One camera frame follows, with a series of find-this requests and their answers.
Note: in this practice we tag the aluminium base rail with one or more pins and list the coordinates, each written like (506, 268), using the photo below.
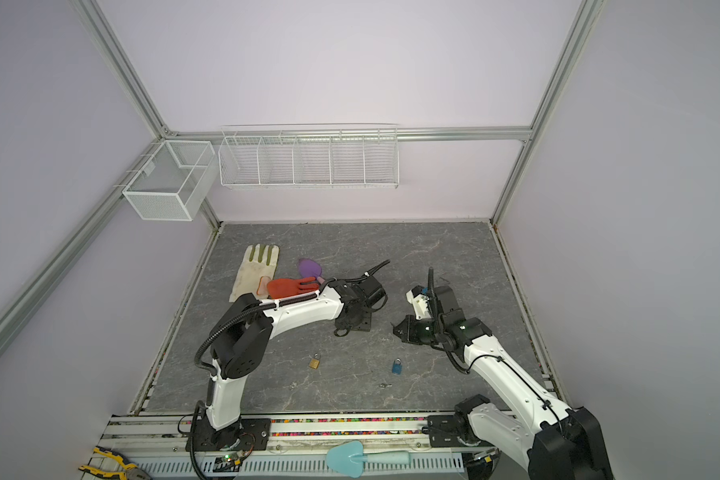
(483, 425)

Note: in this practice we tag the brass padlock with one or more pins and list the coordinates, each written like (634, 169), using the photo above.
(315, 361)

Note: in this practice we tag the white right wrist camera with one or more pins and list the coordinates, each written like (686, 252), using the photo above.
(418, 298)

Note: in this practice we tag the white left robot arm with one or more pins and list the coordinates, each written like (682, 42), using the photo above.
(236, 345)

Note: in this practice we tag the yellow black pliers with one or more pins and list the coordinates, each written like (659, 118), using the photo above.
(115, 466)

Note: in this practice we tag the cream and green work glove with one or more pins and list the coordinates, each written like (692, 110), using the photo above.
(257, 269)

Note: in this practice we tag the red rubber glove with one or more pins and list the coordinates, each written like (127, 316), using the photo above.
(285, 287)

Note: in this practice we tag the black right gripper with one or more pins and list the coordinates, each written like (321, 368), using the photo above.
(409, 335)

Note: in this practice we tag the purple garden trowel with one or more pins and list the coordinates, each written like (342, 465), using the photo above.
(308, 268)

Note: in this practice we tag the teal garden trowel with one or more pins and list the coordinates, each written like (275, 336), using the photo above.
(349, 459)

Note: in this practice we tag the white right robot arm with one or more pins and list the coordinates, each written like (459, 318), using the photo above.
(541, 433)

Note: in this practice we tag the white mesh box basket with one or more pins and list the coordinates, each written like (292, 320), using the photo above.
(174, 181)

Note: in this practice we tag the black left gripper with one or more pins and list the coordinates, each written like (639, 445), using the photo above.
(365, 326)

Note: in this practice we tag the white wire shelf basket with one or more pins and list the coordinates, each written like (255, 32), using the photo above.
(310, 156)

